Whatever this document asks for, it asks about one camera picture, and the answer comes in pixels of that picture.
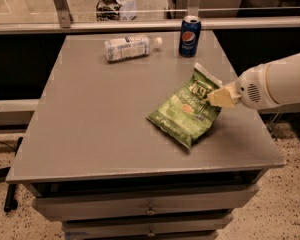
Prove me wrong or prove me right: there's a black white patterned bag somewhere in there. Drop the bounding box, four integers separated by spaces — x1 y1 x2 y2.
96 0 137 21

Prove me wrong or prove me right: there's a green jalapeno chip bag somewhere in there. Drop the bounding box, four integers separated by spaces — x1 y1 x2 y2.
147 63 222 149

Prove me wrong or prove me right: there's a blue Pepsi can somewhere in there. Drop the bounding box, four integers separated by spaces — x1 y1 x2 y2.
179 15 201 57

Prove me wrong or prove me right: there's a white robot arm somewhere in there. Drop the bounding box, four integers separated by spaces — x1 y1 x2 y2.
207 53 300 110

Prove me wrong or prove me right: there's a metal window frame rail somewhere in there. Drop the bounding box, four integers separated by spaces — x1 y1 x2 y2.
0 16 300 35

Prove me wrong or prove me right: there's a black floor stand leg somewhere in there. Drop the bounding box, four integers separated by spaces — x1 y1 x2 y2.
3 136 25 214

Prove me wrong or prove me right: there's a metal drawer knob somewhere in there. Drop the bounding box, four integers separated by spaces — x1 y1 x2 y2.
145 206 156 216
147 229 156 237

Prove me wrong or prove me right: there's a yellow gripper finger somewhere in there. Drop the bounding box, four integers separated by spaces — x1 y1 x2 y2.
207 86 241 108

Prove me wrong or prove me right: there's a metal top drawer knob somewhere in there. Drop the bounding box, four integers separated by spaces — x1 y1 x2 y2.
145 206 156 216

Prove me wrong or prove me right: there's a grey top drawer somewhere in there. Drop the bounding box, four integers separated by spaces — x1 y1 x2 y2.
33 184 259 221

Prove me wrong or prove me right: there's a grey drawer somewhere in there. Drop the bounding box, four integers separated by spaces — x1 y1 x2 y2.
63 213 233 238
33 184 259 221

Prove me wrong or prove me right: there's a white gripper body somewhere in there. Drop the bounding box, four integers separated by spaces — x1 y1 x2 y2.
235 64 278 110

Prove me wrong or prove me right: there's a clear plastic water bottle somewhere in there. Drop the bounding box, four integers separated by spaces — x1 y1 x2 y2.
104 34 163 62

